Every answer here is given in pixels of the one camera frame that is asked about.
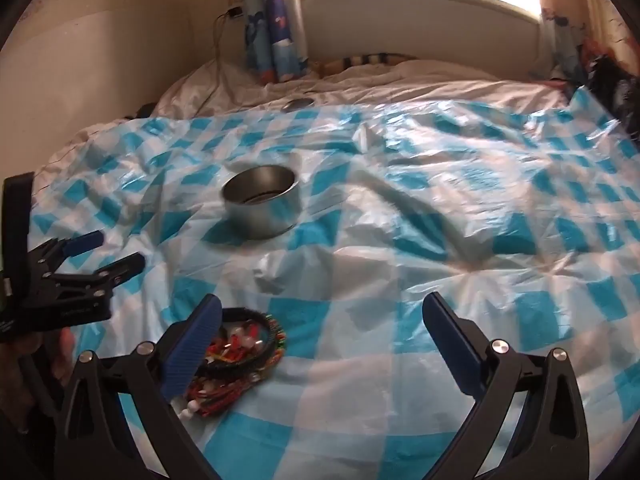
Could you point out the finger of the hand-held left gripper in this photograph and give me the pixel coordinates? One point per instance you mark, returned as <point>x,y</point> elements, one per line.
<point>82,244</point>
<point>115,272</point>

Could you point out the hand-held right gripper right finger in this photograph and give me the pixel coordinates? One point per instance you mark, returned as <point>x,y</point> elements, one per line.
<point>450,340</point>

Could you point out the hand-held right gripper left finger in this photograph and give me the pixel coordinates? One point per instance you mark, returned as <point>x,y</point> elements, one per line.
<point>195,345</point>

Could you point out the round metal tin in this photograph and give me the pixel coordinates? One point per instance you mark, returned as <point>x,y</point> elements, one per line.
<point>260,220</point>

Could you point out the person's left hand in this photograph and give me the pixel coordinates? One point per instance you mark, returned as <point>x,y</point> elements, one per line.
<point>62,355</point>

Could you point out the blue checkered plastic sheet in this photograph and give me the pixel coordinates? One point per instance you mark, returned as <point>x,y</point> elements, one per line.
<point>400,260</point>

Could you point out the white duvet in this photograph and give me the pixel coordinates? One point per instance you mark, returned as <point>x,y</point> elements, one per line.
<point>240,90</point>

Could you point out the black charger plug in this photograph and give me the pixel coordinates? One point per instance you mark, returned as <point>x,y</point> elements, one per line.
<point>235,11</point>

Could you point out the cartoon print curtain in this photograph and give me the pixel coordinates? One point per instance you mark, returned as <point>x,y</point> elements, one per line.
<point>555,45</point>
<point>272,35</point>

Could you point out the striped pillow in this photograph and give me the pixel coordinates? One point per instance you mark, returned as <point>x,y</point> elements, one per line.
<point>350,62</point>

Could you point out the dark clothing pile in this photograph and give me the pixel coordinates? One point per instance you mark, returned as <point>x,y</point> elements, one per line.
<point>610,80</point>

